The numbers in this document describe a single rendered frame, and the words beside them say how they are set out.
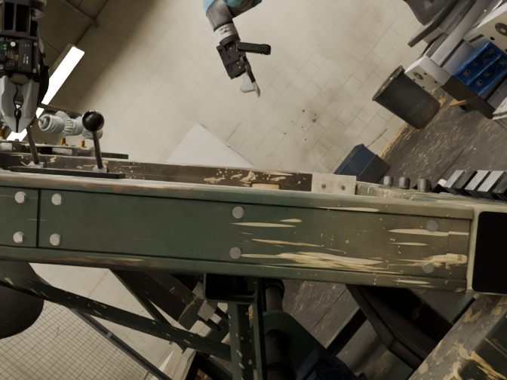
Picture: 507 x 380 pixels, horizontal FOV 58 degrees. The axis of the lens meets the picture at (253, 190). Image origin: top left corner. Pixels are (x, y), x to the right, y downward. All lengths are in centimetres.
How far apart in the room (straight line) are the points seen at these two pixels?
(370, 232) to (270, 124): 589
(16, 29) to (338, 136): 587
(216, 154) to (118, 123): 217
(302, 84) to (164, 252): 599
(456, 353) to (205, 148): 458
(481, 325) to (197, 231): 39
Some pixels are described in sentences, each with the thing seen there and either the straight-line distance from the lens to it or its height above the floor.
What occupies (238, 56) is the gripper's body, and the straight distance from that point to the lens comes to 157.
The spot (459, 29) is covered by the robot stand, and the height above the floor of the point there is 97.
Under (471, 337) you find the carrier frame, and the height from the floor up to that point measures 79.
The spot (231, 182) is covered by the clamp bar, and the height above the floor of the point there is 119.
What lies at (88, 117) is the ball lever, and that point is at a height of 143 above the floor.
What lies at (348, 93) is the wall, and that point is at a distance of 657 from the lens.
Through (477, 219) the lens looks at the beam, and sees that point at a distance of 63.
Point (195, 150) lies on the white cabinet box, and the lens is 513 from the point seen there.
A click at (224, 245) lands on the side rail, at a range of 59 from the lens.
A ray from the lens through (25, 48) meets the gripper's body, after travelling 83.
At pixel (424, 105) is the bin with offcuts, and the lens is 560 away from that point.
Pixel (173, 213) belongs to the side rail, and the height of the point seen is 120.
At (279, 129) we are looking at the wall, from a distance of 645.
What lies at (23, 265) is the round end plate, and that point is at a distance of 219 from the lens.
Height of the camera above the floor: 114
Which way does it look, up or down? 1 degrees down
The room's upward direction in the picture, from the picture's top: 52 degrees counter-clockwise
